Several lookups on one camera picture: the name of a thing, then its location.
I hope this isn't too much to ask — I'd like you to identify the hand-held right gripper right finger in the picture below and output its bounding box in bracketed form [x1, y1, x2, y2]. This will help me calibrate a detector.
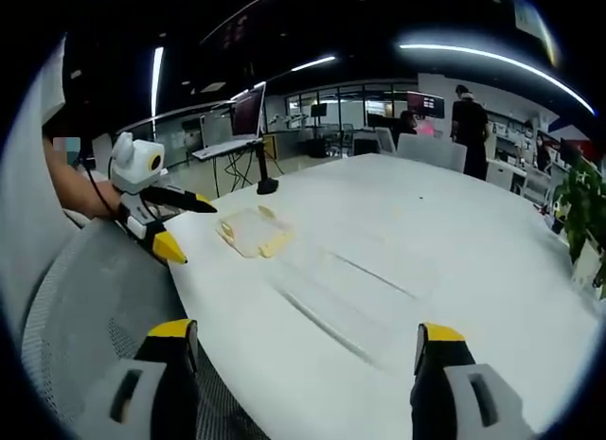
[409, 322, 536, 440]

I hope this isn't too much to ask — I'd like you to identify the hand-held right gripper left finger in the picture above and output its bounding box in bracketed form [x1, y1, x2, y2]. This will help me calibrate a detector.
[78, 318, 200, 440]

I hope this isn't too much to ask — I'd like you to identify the pale yellow plastic buckle part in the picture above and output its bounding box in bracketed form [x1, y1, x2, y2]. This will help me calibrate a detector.
[257, 235, 293, 260]
[215, 220, 239, 245]

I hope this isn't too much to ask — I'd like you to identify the translucent plastic sheet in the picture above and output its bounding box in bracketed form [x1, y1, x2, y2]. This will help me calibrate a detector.
[215, 204, 295, 260]

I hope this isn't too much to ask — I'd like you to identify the grey mesh office chair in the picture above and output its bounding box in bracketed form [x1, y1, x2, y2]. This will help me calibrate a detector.
[21, 216, 269, 440]

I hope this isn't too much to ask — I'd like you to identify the long ceiling light strip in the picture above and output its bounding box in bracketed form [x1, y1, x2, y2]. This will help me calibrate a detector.
[151, 45, 165, 115]
[399, 42, 597, 115]
[290, 55, 337, 73]

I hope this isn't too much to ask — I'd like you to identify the open laptop on stand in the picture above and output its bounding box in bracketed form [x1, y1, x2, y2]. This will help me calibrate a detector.
[191, 82, 269, 160]

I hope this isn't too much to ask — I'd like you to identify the small monitor on stand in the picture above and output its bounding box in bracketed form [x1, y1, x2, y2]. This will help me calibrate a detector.
[309, 103, 329, 130]

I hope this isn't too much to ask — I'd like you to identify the white office chair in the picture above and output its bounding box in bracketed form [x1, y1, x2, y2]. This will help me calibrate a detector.
[396, 132, 469, 173]
[373, 126, 399, 155]

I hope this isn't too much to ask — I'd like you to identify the green potted plant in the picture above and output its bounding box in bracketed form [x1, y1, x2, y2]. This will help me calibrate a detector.
[552, 153, 606, 300]

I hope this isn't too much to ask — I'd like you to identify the dark desk monitor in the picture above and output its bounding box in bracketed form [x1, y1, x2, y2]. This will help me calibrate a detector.
[406, 91, 447, 120]

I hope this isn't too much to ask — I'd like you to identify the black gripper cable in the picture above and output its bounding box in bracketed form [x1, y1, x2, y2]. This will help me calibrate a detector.
[83, 158, 122, 217]

